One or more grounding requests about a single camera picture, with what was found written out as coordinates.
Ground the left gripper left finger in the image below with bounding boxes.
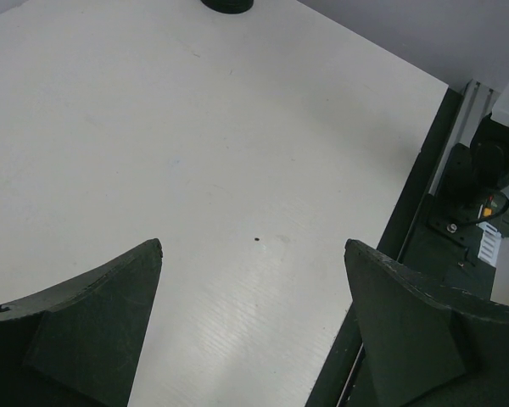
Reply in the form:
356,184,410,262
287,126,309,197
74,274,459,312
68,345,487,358
0,238,163,406

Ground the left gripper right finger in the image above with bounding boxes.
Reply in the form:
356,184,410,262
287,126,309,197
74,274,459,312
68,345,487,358
344,240,509,406

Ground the black phone stand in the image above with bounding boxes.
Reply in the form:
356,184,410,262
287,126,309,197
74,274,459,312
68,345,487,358
202,0,254,14

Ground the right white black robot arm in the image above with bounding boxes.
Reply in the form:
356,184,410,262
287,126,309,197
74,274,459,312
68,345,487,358
441,81,509,204

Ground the right orange connector board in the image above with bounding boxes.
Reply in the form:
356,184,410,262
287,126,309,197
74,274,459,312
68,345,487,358
477,192,509,223

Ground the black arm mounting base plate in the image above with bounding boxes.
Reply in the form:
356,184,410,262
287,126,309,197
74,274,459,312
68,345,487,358
307,91,509,406

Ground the right white slotted cable duct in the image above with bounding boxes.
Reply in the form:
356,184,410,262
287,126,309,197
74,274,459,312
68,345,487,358
478,222,502,267

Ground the aluminium front rail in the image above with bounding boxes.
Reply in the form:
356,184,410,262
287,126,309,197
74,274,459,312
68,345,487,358
428,80,500,196

